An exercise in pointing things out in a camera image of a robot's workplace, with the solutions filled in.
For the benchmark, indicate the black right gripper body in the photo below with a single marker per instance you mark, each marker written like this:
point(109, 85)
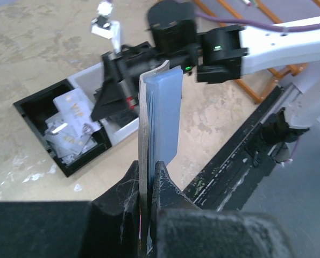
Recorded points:
point(133, 61)

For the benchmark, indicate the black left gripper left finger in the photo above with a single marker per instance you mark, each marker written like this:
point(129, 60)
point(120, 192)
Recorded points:
point(105, 227)

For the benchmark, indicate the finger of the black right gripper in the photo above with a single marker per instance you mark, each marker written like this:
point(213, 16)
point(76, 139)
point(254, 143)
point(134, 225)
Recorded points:
point(111, 99)

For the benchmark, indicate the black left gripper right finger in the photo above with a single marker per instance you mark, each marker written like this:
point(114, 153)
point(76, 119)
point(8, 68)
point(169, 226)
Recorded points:
point(180, 229)

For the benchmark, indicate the grey card holder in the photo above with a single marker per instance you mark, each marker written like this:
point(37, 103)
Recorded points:
point(160, 92)

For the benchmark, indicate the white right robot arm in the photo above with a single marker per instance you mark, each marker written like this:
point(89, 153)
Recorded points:
point(225, 53)

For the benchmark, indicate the silver cards stack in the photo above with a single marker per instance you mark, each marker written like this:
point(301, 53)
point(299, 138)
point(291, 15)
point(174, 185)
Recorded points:
point(70, 131)

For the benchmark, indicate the white middle bin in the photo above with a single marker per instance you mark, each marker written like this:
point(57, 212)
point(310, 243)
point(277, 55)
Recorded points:
point(118, 126)

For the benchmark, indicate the black bin left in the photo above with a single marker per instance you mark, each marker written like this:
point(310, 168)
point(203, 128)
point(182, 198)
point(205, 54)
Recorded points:
point(38, 107)

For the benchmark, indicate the orange wooden rack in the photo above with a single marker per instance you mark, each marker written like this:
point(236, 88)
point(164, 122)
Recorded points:
point(282, 37)

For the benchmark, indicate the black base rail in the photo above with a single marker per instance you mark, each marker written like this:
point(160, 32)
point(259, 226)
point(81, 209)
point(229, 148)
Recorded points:
point(231, 176)

